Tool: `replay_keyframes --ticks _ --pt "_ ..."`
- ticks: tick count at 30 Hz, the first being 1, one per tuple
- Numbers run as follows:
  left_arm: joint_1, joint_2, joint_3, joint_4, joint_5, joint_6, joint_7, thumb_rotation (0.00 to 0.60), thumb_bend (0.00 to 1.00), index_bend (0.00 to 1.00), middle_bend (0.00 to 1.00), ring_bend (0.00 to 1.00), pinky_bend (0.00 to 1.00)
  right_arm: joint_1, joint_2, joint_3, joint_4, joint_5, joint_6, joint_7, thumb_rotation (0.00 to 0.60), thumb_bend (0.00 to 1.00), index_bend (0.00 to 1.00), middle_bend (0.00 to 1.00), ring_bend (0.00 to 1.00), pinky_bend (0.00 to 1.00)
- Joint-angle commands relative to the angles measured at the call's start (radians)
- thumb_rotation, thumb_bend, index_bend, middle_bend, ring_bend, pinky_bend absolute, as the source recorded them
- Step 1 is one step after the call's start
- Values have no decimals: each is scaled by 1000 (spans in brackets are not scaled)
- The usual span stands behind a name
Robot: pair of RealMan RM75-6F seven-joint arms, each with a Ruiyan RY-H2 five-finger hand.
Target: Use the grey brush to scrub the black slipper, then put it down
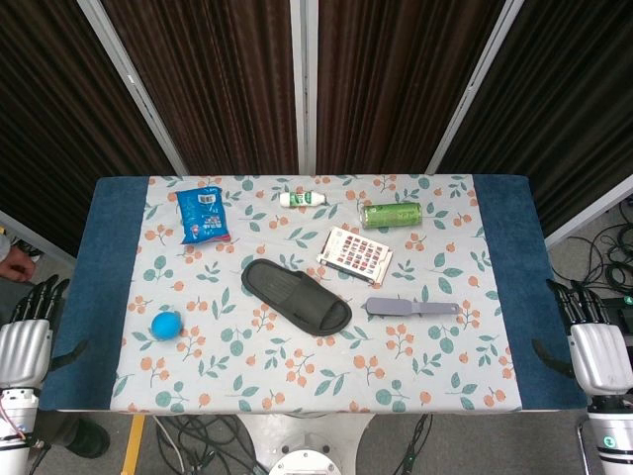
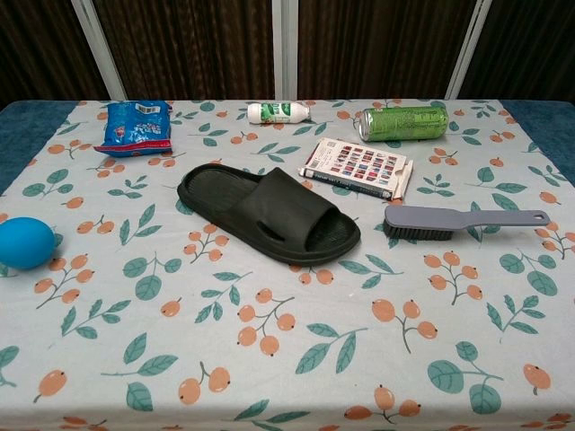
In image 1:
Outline blue table cover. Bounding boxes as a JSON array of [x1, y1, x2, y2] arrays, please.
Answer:
[[38, 175, 589, 412]]

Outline black floor cable bundle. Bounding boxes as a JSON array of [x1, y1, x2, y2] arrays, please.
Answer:
[[548, 195, 633, 298], [152, 413, 271, 475]]

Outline floral tablecloth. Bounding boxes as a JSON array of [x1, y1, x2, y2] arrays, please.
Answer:
[[111, 174, 523, 415]]

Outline white green label bottle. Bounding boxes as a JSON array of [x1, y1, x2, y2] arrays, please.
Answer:
[[279, 191, 327, 209]]

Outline blue snack bag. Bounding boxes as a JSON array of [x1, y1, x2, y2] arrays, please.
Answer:
[[176, 186, 232, 245]]

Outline black slipper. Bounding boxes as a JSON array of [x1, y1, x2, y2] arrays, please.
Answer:
[[240, 258, 353, 337]]

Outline white printed card box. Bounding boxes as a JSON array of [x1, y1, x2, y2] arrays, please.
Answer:
[[316, 226, 395, 286]]

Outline brown folding screen panel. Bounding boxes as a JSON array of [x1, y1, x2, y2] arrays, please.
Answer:
[[427, 0, 633, 248], [101, 0, 307, 177], [305, 0, 525, 175], [0, 0, 188, 263]]

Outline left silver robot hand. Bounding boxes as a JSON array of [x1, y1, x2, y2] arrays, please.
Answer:
[[0, 276, 90, 390]]

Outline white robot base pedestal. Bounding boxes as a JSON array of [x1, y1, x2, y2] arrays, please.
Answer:
[[236, 413, 377, 475]]

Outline green drink can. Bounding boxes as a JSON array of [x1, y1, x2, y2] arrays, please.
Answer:
[[359, 201, 424, 230]]

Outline black power strip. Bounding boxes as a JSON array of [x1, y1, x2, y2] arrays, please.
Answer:
[[595, 294, 633, 329]]

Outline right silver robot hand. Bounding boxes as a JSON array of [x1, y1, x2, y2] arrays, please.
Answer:
[[531, 279, 633, 396]]

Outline blue ball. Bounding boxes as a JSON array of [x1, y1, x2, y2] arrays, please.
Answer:
[[150, 311, 184, 342]]

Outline bare person hand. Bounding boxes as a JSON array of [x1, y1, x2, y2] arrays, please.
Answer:
[[0, 246, 37, 284]]

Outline yellow floor tape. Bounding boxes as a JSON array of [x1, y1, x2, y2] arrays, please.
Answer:
[[121, 414, 147, 475]]

